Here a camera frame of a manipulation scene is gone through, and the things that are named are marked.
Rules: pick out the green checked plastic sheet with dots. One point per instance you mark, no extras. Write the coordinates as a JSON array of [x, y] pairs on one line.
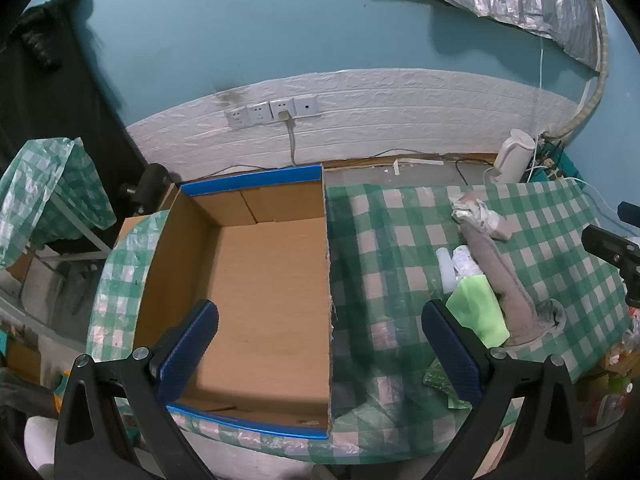
[[40, 195]]

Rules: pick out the teal plastic basket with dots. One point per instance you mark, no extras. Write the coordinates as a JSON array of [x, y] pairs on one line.
[[555, 166]]

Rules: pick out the green checked tablecloth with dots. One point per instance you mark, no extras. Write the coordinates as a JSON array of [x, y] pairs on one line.
[[390, 260]]

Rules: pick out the green patterned cloth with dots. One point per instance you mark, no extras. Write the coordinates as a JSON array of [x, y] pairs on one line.
[[440, 377]]

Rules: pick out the black cylinder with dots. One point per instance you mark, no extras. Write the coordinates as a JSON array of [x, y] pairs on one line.
[[150, 185]]

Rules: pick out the black cloth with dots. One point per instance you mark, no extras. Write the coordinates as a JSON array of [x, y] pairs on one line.
[[47, 35]]

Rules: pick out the light green plastic bag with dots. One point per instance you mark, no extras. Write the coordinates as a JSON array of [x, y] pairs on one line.
[[477, 310]]

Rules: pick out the cardboard box with blue tape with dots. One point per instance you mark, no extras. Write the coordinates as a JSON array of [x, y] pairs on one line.
[[260, 285]]

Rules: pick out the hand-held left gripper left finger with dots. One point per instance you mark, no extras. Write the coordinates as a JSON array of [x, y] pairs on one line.
[[192, 340]]

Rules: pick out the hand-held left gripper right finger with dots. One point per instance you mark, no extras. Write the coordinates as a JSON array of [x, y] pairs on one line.
[[452, 355]]

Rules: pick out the beige bundle wrapped in plastic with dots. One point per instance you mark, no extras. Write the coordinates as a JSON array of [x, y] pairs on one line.
[[477, 215]]

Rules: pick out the white tape strip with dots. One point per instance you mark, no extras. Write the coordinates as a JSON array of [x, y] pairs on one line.
[[417, 162]]

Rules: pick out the white patterned soft packet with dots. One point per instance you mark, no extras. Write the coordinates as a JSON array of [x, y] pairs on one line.
[[465, 260]]

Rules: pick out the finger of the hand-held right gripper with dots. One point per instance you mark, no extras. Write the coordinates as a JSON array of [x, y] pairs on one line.
[[612, 250], [630, 211]]

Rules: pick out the white electric kettle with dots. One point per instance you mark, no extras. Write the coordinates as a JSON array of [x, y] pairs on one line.
[[512, 157]]

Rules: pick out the white cloth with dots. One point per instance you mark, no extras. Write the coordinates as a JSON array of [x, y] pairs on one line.
[[40, 442]]

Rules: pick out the white wall socket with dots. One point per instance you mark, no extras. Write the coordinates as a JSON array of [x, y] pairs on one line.
[[278, 106], [236, 118], [259, 113], [306, 105]]

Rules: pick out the long beige sock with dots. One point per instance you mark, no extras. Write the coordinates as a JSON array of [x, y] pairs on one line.
[[500, 275]]

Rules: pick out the pile of plastic bags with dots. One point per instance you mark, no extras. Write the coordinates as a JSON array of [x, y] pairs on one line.
[[617, 390]]

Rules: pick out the metal rack frame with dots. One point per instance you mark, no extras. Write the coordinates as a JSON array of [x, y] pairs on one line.
[[75, 227]]

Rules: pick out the white roll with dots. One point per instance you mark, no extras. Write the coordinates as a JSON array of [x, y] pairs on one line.
[[444, 267]]

